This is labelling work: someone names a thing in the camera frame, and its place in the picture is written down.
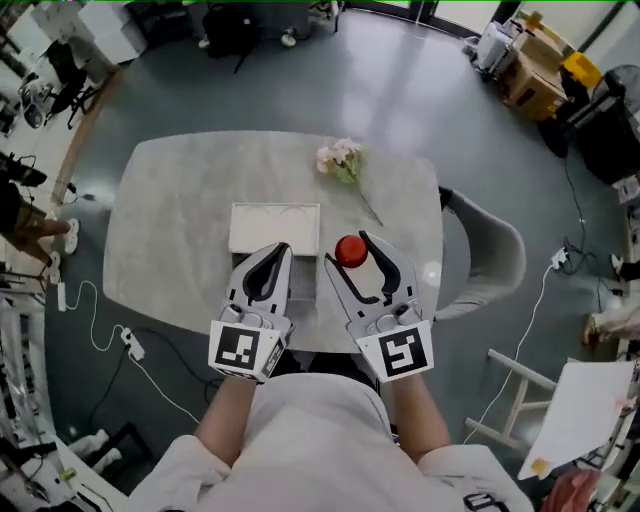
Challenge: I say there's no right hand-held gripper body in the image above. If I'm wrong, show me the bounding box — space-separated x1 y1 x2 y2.
344 299 435 385

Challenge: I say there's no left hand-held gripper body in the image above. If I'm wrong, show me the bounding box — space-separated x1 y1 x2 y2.
207 304 296 385

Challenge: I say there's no red round object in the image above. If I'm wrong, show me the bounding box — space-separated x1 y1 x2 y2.
333 233 371 271

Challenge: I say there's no white rectangular tray box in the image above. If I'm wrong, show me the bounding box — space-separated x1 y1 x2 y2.
227 201 322 304

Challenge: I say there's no person's left forearm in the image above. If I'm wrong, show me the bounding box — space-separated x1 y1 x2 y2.
194 374 266 469

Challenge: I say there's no person's right forearm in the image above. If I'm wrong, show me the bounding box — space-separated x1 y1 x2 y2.
387 374 454 464

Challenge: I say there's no large brown cardboard box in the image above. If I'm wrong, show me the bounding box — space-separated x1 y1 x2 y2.
501 49 569 122

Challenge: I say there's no yellow plastic storage bin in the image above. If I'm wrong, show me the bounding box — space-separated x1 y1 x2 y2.
560 51 600 90

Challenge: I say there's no grey fabric chair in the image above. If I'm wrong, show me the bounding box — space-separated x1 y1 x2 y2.
433 185 528 322

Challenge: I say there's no person's white shirt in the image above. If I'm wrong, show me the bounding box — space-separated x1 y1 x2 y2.
127 372 534 512

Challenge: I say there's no white wooden rack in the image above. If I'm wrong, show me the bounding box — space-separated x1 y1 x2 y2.
464 348 557 454

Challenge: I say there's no pink artificial flower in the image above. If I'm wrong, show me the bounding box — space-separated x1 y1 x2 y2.
315 138 385 227

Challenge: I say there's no white cloth bundle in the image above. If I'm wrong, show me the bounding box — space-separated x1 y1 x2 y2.
64 428 124 469

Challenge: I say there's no white board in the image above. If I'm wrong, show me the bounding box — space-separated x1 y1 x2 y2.
517 359 637 482

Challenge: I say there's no white flat panel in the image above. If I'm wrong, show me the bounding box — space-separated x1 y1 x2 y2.
52 433 132 512

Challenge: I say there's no long wooden plank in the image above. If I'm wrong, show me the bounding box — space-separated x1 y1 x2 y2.
51 63 127 205

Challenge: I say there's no pink cloth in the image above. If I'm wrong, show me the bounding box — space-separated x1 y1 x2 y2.
548 467 604 512

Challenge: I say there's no black cabinet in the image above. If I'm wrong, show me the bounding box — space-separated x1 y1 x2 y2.
573 97 640 186

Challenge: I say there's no white wheeled case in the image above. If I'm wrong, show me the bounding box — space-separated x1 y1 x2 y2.
477 20 519 74

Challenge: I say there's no black backpack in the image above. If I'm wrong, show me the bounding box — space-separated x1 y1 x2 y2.
202 2 262 75

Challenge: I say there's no black office chair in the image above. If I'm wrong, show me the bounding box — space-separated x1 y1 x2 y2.
43 40 102 132

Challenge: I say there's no black floor fan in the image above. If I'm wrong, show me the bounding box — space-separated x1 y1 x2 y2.
538 63 640 159

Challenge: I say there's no white power cable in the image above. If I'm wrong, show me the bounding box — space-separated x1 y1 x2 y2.
139 357 202 425
462 262 556 446
62 279 126 351

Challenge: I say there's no white power strip with cable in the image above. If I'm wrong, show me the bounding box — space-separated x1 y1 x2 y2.
88 327 226 431

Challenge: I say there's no black harness strap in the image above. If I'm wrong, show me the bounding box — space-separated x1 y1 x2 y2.
462 492 507 512

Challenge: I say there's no black power cable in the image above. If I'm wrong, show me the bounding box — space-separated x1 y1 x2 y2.
563 157 626 299

